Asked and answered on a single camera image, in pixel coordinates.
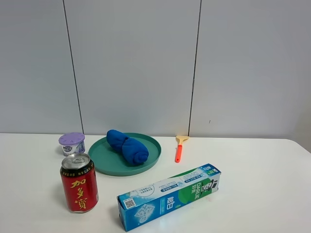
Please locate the blue towel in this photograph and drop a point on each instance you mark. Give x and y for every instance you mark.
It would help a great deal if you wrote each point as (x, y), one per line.
(133, 151)

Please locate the teal round plastic tray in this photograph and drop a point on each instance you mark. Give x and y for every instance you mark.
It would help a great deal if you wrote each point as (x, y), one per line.
(109, 162)

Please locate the blue green toothpaste box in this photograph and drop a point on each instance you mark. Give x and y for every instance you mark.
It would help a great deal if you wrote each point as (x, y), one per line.
(147, 203)

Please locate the purple air freshener tub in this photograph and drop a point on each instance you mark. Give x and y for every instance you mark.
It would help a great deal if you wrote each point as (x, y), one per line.
(72, 143)

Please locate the red herbal tea can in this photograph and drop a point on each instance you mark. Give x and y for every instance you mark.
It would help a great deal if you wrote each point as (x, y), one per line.
(79, 182)

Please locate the orange handled small scraper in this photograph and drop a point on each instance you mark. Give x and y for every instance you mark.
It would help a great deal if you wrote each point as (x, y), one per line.
(180, 140)

